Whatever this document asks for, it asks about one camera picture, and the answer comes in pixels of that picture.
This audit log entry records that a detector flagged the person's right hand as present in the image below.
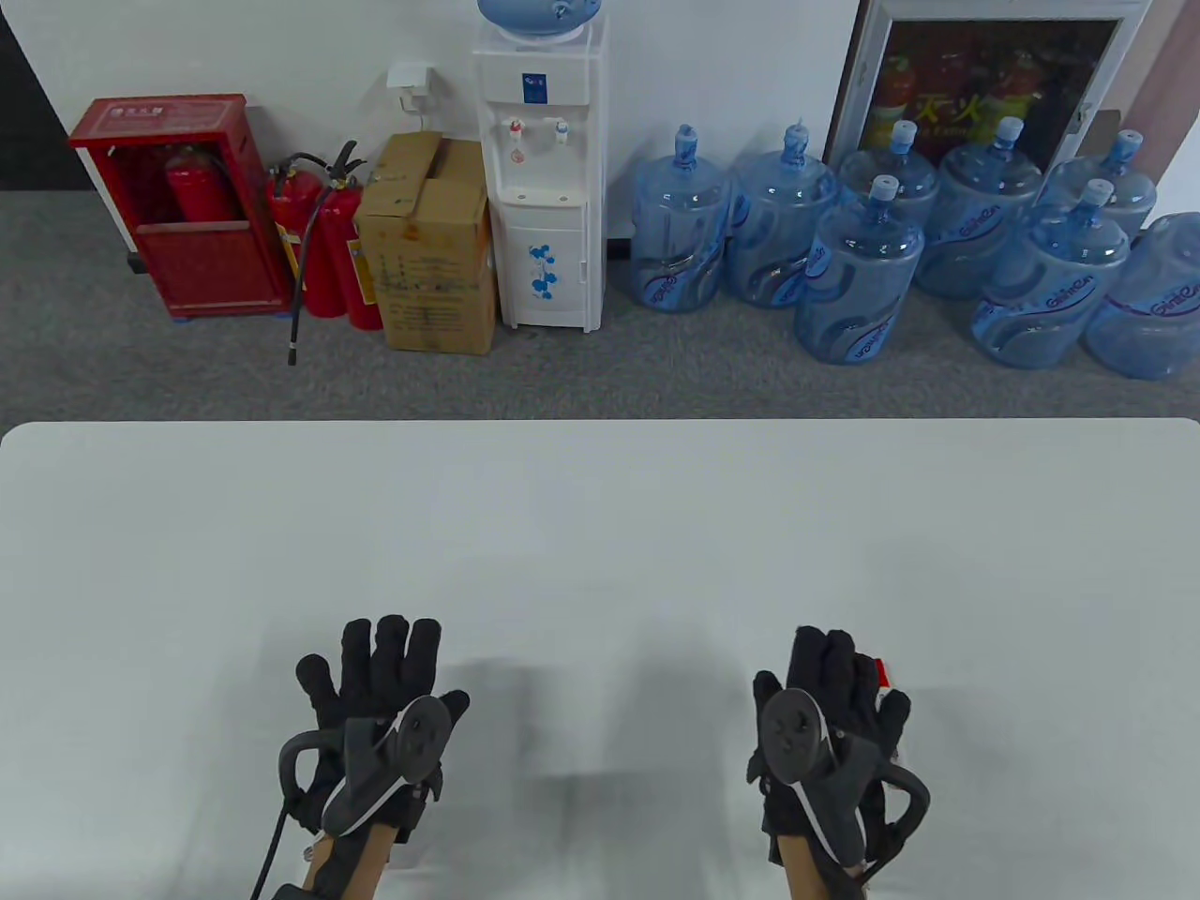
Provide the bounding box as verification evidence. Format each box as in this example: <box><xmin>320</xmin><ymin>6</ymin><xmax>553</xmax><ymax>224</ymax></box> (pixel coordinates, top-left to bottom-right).
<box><xmin>747</xmin><ymin>625</ymin><xmax>912</xmax><ymax>868</ymax></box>

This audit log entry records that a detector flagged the person's left hand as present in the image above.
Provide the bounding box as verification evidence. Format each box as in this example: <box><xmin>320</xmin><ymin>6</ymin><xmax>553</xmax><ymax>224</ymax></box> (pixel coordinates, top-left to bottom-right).
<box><xmin>295</xmin><ymin>615</ymin><xmax>471</xmax><ymax>846</ymax></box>

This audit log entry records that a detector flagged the person's left forearm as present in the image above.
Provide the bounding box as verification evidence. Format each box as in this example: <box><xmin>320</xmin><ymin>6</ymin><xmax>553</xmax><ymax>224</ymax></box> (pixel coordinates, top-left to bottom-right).
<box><xmin>298</xmin><ymin>825</ymin><xmax>393</xmax><ymax>900</ymax></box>

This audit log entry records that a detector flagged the person's right forearm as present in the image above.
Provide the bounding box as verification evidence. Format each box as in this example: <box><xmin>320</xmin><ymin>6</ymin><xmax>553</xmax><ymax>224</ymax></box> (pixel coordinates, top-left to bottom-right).
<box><xmin>776</xmin><ymin>829</ymin><xmax>865</xmax><ymax>900</ymax></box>

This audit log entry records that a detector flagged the black tracker on right glove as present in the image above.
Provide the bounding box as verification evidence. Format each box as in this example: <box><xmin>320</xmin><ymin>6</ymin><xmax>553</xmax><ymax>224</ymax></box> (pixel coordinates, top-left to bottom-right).
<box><xmin>756</xmin><ymin>688</ymin><xmax>932</xmax><ymax>870</ymax></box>

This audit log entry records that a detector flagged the black tracker on glove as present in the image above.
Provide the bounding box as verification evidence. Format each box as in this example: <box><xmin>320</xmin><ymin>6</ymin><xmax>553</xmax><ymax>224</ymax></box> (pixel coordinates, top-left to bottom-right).
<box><xmin>756</xmin><ymin>688</ymin><xmax>932</xmax><ymax>870</ymax></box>
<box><xmin>277</xmin><ymin>696</ymin><xmax>453</xmax><ymax>841</ymax></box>

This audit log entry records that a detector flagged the black tracker on left glove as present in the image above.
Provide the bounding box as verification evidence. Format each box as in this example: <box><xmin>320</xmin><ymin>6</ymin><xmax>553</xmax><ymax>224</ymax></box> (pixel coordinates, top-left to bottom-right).
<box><xmin>277</xmin><ymin>696</ymin><xmax>453</xmax><ymax>841</ymax></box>

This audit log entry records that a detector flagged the brown cardboard box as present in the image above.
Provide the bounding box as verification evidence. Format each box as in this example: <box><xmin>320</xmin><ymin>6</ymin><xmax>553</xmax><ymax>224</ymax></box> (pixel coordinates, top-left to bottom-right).
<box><xmin>354</xmin><ymin>131</ymin><xmax>499</xmax><ymax>356</ymax></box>

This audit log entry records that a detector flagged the group of blue water jugs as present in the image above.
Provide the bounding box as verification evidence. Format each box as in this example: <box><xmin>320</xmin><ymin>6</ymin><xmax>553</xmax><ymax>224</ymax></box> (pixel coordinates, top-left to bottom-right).
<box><xmin>624</xmin><ymin>116</ymin><xmax>1200</xmax><ymax>382</ymax></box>

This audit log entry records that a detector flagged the red fire extinguisher cabinet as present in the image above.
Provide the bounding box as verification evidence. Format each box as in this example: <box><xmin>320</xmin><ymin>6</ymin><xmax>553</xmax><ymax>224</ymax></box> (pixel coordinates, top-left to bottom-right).
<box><xmin>67</xmin><ymin>93</ymin><xmax>295</xmax><ymax>322</ymax></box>

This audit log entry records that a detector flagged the white water dispenser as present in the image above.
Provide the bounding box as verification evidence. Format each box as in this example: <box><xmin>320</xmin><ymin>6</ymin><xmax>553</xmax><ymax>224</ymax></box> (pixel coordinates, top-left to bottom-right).
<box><xmin>471</xmin><ymin>17</ymin><xmax>610</xmax><ymax>335</ymax></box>

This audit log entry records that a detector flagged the red extinguisher inside cabinet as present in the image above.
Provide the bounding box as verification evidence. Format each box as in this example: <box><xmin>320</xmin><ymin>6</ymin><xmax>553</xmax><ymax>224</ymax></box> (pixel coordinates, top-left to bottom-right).
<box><xmin>164</xmin><ymin>143</ymin><xmax>233</xmax><ymax>224</ymax></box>

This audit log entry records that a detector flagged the framed poster display case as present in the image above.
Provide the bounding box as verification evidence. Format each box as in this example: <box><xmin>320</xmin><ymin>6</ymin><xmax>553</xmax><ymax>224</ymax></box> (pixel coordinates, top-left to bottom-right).
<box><xmin>823</xmin><ymin>0</ymin><xmax>1152</xmax><ymax>174</ymax></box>

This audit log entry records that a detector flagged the dark door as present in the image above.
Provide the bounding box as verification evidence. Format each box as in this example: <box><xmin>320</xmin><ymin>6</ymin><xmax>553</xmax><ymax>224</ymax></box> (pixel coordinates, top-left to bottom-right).
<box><xmin>0</xmin><ymin>11</ymin><xmax>102</xmax><ymax>193</ymax></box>

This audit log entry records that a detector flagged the blue bottle on dispenser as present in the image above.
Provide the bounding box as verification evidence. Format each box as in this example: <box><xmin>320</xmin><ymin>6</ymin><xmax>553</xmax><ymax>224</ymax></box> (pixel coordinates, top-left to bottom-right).
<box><xmin>476</xmin><ymin>0</ymin><xmax>604</xmax><ymax>40</ymax></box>

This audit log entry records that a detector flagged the black cable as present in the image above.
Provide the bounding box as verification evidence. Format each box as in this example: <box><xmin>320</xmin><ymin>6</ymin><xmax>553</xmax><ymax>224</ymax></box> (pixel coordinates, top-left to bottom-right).
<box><xmin>249</xmin><ymin>804</ymin><xmax>293</xmax><ymax>900</ymax></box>

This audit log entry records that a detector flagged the red fire extinguisher with hose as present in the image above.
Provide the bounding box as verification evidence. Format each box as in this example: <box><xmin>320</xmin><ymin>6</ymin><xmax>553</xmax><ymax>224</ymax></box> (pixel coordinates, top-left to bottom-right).
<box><xmin>266</xmin><ymin>141</ymin><xmax>368</xmax><ymax>368</ymax></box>

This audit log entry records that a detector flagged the white wall socket with plug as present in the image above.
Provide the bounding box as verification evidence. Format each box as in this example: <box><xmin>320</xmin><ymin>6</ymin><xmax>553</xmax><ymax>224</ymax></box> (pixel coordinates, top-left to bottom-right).
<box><xmin>386</xmin><ymin>62</ymin><xmax>436</xmax><ymax>134</ymax></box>

